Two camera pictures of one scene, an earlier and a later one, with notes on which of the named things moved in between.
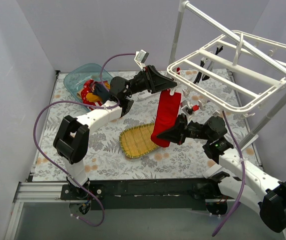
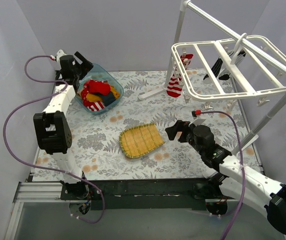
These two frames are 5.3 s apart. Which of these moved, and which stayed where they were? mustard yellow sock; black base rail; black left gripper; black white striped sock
Moved: black left gripper; black white striped sock
Stayed: black base rail; mustard yellow sock
